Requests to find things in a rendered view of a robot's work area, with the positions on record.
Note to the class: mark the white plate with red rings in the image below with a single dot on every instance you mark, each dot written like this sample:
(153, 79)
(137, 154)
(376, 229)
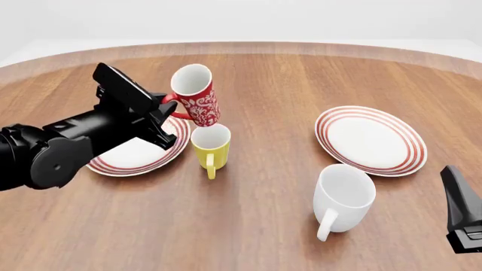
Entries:
(371, 141)
(132, 159)

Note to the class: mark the yellow mug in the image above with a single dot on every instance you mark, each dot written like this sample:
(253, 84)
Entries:
(211, 146)

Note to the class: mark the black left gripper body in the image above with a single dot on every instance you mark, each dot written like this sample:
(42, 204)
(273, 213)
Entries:
(158, 132)

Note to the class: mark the white mug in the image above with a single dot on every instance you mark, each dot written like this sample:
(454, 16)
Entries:
(344, 197)

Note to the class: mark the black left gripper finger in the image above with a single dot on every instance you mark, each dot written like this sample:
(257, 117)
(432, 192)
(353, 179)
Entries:
(167, 109)
(158, 95)

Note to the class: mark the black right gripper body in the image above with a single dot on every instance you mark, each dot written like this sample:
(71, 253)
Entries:
(468, 240)

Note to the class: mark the red patterned mug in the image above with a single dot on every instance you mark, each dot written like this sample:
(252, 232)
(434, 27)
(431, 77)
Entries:
(197, 104)

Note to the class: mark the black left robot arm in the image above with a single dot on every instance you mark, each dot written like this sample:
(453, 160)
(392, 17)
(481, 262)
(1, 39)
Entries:
(75, 132)

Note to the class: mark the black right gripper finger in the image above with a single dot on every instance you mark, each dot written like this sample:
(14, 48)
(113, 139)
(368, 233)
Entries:
(461, 200)

